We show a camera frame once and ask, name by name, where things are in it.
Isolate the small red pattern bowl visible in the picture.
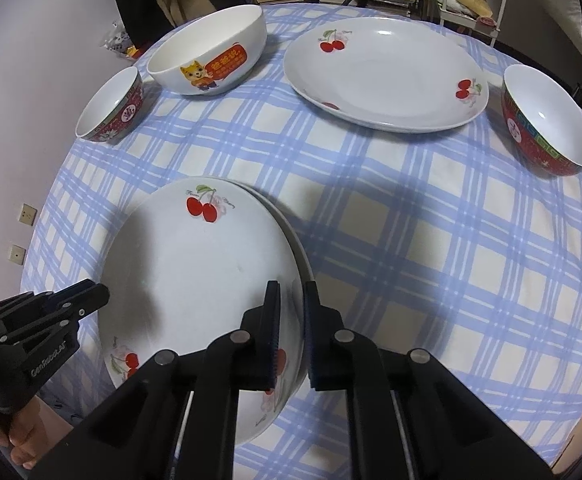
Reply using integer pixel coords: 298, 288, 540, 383
74, 66, 144, 143

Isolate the white bowl with cat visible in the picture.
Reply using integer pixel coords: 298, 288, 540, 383
147, 4, 267, 96

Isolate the white wall socket lower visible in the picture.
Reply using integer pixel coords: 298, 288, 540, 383
8, 244, 26, 266

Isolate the white wall socket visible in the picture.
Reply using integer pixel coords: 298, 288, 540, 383
18, 204, 37, 226
8, 244, 26, 266

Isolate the white wall socket upper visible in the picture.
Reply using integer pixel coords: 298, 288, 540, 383
18, 204, 37, 226

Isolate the white cherry plate under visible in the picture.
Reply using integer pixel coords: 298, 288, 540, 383
230, 178, 315, 391

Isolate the person's left hand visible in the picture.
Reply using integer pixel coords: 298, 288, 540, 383
0, 396, 73, 470

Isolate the large red pattern bowl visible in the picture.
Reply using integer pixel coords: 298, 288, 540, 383
501, 64, 582, 177

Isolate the large white cherry plate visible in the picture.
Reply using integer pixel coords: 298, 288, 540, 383
283, 18, 489, 133

